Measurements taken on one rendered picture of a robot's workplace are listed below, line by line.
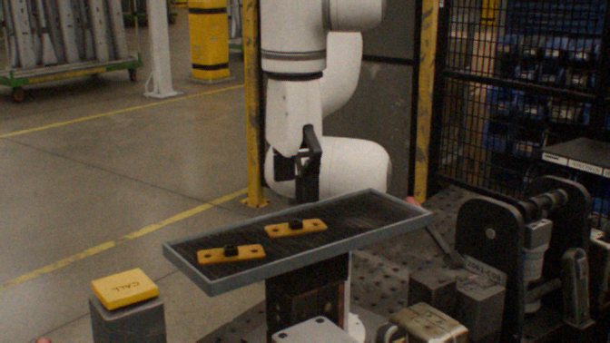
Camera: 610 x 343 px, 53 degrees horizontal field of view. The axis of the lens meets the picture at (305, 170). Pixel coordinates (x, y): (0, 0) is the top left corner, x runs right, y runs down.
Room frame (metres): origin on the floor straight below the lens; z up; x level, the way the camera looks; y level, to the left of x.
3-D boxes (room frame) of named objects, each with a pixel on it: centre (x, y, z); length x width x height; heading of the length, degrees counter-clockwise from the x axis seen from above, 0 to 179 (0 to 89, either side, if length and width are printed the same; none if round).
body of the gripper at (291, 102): (0.80, 0.01, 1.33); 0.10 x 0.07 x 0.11; 21
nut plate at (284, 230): (0.80, 0.01, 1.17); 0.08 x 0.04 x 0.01; 111
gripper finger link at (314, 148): (0.75, 0.00, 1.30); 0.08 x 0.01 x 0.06; 21
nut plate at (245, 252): (0.72, 0.09, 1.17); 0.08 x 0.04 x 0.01; 104
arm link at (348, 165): (1.09, -0.07, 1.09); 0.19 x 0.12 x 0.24; 79
